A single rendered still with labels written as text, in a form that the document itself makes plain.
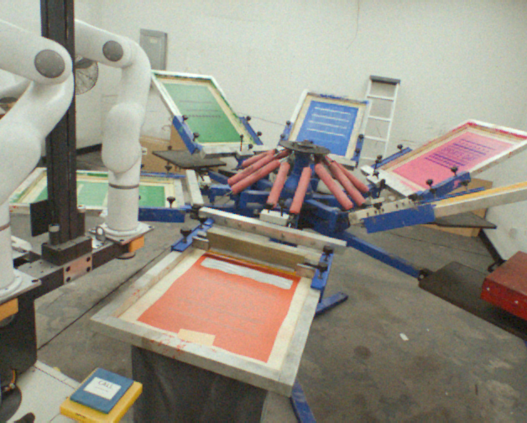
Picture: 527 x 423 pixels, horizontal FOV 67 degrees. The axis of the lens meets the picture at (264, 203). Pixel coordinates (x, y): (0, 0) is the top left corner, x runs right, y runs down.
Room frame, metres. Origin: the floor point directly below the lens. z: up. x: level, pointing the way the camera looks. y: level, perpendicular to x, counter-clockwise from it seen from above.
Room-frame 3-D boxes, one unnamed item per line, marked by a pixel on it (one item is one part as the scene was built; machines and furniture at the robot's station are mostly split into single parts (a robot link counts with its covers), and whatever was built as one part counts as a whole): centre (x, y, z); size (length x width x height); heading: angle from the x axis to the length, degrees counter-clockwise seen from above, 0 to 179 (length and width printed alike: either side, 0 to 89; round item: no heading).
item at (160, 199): (2.00, 0.69, 1.05); 1.08 x 0.61 x 0.23; 107
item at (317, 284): (1.40, -0.27, 0.98); 0.30 x 0.05 x 0.07; 167
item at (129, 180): (1.20, 0.45, 1.37); 0.13 x 0.10 x 0.16; 10
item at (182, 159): (2.72, 0.31, 0.91); 1.34 x 0.40 x 0.08; 47
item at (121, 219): (1.22, 0.47, 1.21); 0.16 x 0.13 x 0.15; 69
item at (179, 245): (1.53, 0.28, 0.98); 0.30 x 0.05 x 0.07; 167
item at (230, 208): (2.08, 0.41, 0.90); 1.24 x 0.06 x 0.06; 107
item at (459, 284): (1.80, -0.67, 0.91); 1.34 x 0.40 x 0.08; 47
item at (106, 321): (1.23, 0.06, 0.97); 0.79 x 0.58 x 0.04; 167
